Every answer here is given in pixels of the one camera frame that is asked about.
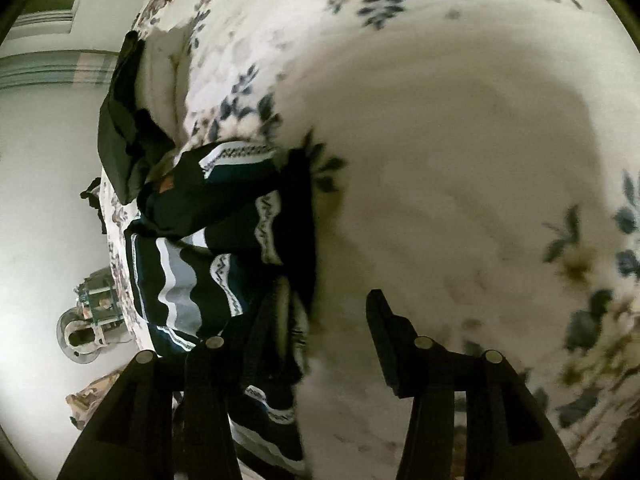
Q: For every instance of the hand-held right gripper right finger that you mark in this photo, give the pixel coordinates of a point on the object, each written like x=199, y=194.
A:
x=387, y=340

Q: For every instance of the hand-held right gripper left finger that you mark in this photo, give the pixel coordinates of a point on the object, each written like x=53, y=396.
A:
x=210, y=385

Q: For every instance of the striped knit sweater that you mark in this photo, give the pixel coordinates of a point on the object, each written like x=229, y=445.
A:
x=210, y=220

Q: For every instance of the round grey object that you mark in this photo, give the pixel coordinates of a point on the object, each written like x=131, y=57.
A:
x=85, y=330

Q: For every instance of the floral bedsheet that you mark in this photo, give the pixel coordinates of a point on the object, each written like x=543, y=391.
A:
x=425, y=160

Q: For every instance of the black hanging cloth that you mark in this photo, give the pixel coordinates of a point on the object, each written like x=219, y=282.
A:
x=92, y=200

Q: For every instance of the folded black garment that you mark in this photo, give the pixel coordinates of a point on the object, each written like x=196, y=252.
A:
x=122, y=130

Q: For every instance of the grey striped curtain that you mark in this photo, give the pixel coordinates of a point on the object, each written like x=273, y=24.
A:
x=50, y=67

